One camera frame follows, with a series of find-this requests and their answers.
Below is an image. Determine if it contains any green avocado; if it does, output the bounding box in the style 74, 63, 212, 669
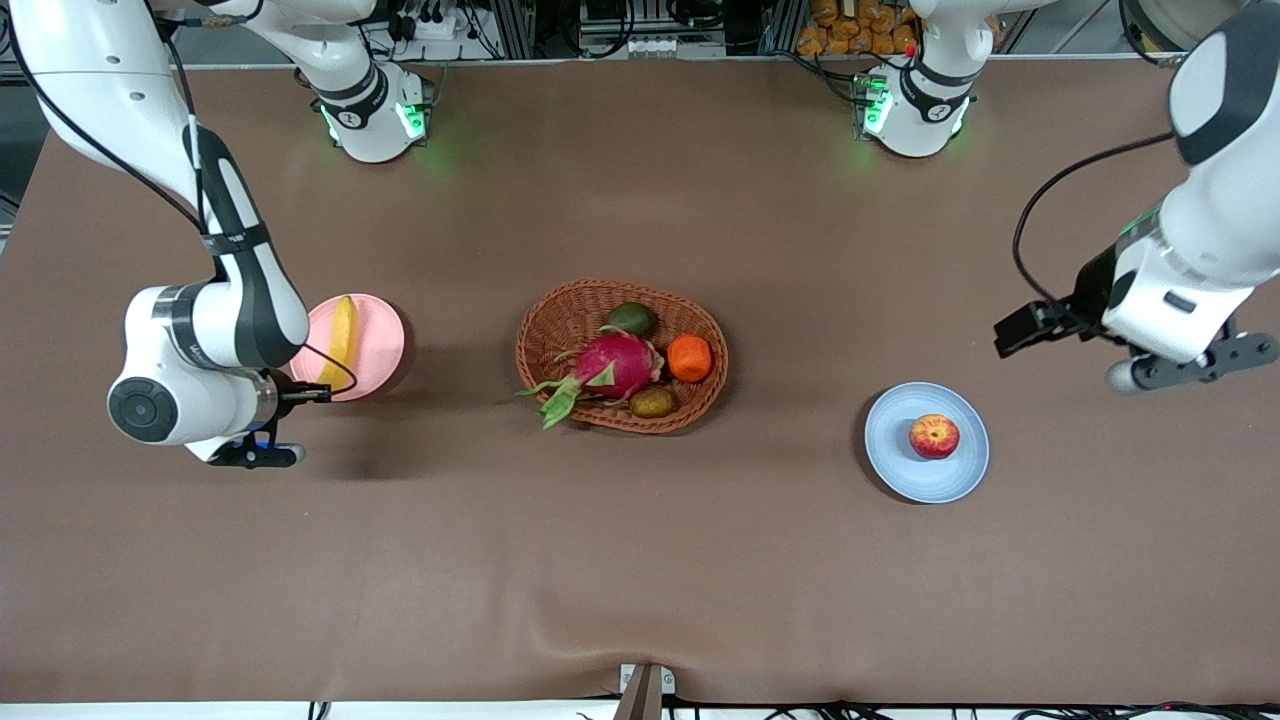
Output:
603, 301, 660, 339

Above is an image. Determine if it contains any aluminium frame post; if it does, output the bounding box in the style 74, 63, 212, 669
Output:
490, 0, 536, 59

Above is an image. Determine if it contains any pink dragon fruit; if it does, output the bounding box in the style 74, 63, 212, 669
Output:
517, 330, 668, 430

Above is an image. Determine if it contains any red yellow apple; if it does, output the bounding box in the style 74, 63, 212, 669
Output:
908, 414, 961, 461

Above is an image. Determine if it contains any pink plate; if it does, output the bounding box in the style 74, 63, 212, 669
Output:
294, 293, 406, 403

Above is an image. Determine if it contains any pile of golden bread rolls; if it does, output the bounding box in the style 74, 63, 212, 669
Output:
795, 0, 921, 58

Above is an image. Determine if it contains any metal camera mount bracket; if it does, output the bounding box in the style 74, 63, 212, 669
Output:
612, 662, 677, 720

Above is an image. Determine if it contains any yellow banana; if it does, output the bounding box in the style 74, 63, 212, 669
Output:
317, 295, 359, 392

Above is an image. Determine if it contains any brown wicker basket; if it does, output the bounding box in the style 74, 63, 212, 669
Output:
515, 278, 730, 434

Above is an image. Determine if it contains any orange tangerine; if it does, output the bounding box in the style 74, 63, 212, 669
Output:
667, 334, 714, 384

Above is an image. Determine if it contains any white power strip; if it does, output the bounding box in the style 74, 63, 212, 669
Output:
395, 8, 471, 43

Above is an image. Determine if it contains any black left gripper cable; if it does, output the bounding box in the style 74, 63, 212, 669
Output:
1012, 132, 1179, 304

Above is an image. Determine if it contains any light blue plate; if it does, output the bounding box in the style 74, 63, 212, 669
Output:
864, 381, 991, 505

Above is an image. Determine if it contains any brown table cloth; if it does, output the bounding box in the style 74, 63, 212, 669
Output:
0, 55, 1280, 706

